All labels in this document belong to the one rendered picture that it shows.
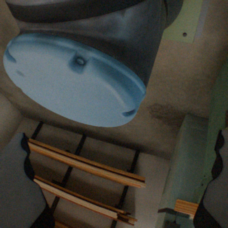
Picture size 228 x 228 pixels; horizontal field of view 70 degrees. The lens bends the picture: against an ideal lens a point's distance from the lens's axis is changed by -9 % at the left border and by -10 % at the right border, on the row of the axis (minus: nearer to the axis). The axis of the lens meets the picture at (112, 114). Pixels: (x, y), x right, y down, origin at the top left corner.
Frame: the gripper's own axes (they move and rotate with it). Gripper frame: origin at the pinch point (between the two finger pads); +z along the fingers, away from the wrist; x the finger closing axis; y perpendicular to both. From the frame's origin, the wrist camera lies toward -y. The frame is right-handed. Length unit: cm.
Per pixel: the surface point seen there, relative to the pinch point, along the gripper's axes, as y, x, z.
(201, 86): 37, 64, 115
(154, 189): 224, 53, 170
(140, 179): 183, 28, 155
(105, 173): 178, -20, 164
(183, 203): 48, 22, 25
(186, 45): 6, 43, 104
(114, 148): 192, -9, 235
